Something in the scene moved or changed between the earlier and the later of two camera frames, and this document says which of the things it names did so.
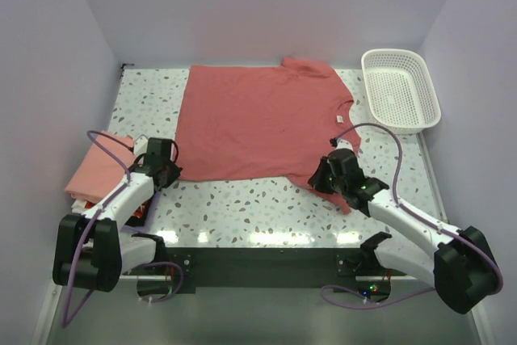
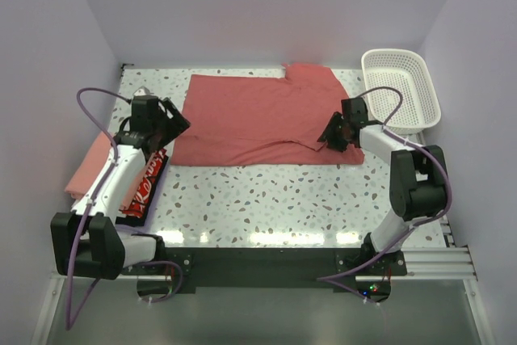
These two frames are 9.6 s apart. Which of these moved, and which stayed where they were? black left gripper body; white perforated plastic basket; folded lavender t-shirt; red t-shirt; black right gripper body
Moved: black right gripper body; black left gripper body; red t-shirt
Stayed: folded lavender t-shirt; white perforated plastic basket
